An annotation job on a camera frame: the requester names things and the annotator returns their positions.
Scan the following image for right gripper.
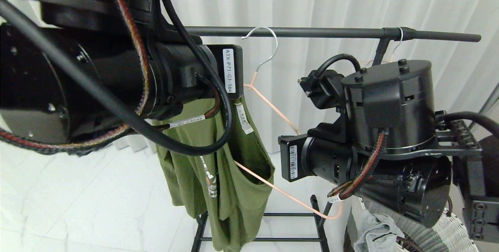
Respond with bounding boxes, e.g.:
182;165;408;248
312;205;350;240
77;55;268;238
279;123;453;227

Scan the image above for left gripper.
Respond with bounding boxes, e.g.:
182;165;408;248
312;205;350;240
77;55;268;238
0;24;243;144

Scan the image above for green printed t-shirt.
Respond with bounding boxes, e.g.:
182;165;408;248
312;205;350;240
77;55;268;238
152;96;275;252

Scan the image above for pink clothes hanger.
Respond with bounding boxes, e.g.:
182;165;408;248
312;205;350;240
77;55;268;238
233;27;343;220
389;28;404;62

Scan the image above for black clothes rack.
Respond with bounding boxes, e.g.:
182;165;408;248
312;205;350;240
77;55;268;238
183;26;482;252

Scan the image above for white laundry basket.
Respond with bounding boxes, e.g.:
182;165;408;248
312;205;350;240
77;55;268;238
343;197;480;252

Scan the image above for pale grey shorts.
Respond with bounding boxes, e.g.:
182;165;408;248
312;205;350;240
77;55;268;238
353;209;404;252

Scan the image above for white curtain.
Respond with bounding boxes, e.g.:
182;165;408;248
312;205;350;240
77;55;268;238
0;0;499;155

